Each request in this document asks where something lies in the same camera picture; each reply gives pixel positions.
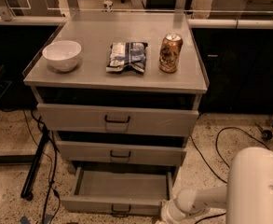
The white rail bar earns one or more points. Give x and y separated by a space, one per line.
193 23

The grey top drawer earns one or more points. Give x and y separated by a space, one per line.
110 119

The grey bottom drawer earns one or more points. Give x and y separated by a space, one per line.
118 194

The grey middle drawer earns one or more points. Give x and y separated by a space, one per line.
115 153

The grey drawer cabinet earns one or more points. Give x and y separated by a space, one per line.
90 84

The small bottle in background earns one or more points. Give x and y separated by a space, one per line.
108 5

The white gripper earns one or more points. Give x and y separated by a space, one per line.
170 211

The black stand leg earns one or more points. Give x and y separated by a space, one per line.
27 190

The orange soda can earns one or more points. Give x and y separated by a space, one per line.
170 52

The white bowl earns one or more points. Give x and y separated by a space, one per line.
62 55

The grey drawer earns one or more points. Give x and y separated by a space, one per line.
115 153
110 119
118 194

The black caster wheel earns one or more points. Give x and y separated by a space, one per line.
266 135

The blue white snack bag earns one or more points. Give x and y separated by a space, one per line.
127 56

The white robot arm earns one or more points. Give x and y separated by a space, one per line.
247 197

